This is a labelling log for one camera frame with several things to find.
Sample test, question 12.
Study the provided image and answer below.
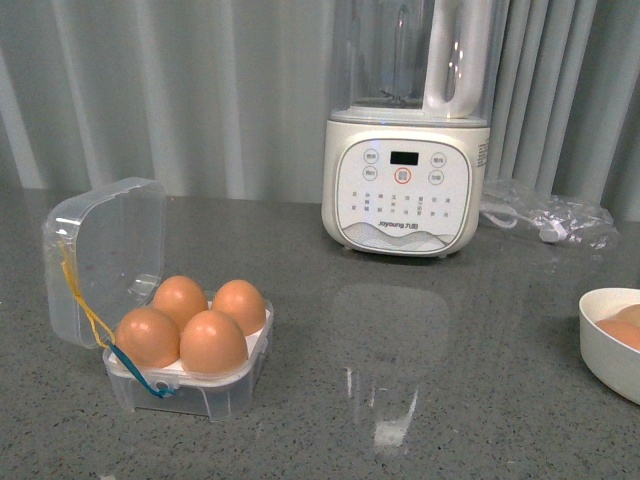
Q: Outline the white power cable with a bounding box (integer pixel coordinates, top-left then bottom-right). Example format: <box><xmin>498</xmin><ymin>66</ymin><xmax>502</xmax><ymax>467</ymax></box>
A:
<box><xmin>479</xmin><ymin>197</ymin><xmax>569</xmax><ymax>245</ymax></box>

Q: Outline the white ceramic bowl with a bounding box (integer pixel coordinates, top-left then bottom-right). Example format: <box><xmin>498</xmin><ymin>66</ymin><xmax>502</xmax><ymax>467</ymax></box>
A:
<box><xmin>578</xmin><ymin>288</ymin><xmax>639</xmax><ymax>404</ymax></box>

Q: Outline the brown egg back right box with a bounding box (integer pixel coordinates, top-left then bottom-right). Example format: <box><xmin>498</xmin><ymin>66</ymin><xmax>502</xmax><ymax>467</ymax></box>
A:
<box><xmin>211</xmin><ymin>279</ymin><xmax>266</xmax><ymax>336</ymax></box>

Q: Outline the clear blender jar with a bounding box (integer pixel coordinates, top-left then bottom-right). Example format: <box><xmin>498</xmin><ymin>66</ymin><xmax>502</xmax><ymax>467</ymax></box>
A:
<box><xmin>330</xmin><ymin>0</ymin><xmax>509</xmax><ymax>127</ymax></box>

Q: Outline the blue rubber band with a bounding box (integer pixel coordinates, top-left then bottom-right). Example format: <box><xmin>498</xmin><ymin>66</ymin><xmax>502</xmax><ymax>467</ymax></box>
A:
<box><xmin>108</xmin><ymin>342</ymin><xmax>175</xmax><ymax>398</ymax></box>

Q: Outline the brown egg front left box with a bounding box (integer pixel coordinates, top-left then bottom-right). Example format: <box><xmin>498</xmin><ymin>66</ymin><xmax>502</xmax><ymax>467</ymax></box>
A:
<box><xmin>115</xmin><ymin>307</ymin><xmax>180</xmax><ymax>368</ymax></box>

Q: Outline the pale egg back in bowl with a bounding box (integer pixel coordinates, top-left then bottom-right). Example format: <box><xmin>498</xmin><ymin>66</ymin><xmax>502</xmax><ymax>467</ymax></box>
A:
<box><xmin>616</xmin><ymin>304</ymin><xmax>640</xmax><ymax>326</ymax></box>

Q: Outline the yellow rubber band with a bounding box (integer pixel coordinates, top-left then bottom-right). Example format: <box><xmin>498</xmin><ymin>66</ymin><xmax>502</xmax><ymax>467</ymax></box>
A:
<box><xmin>58</xmin><ymin>241</ymin><xmax>115</xmax><ymax>349</ymax></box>

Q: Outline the brown egg back left box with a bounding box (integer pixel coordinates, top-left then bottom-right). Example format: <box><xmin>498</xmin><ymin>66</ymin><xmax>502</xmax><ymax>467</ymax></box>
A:
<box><xmin>152</xmin><ymin>275</ymin><xmax>209</xmax><ymax>330</ymax></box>

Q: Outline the white blender base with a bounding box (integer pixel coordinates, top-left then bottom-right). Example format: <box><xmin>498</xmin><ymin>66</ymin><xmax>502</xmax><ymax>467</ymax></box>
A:
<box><xmin>321</xmin><ymin>121</ymin><xmax>490</xmax><ymax>257</ymax></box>

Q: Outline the brown egg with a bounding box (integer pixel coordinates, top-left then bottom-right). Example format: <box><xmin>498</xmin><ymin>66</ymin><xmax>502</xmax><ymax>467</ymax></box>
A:
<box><xmin>596</xmin><ymin>318</ymin><xmax>640</xmax><ymax>350</ymax></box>
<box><xmin>180</xmin><ymin>310</ymin><xmax>249</xmax><ymax>375</ymax></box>

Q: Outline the clear plastic bag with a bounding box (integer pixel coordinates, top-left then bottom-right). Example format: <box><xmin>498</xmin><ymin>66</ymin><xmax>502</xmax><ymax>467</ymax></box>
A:
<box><xmin>480</xmin><ymin>179</ymin><xmax>619</xmax><ymax>251</ymax></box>

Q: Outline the brown egg box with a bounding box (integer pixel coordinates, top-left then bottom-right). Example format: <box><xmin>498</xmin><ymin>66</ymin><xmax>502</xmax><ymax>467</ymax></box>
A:
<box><xmin>115</xmin><ymin>307</ymin><xmax>180</xmax><ymax>368</ymax></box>
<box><xmin>211</xmin><ymin>279</ymin><xmax>266</xmax><ymax>336</ymax></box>
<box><xmin>152</xmin><ymin>275</ymin><xmax>209</xmax><ymax>330</ymax></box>

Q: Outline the clear plastic egg box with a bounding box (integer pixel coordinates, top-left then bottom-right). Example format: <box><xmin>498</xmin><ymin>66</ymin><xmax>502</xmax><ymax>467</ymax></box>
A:
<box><xmin>43</xmin><ymin>177</ymin><xmax>274</xmax><ymax>421</ymax></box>

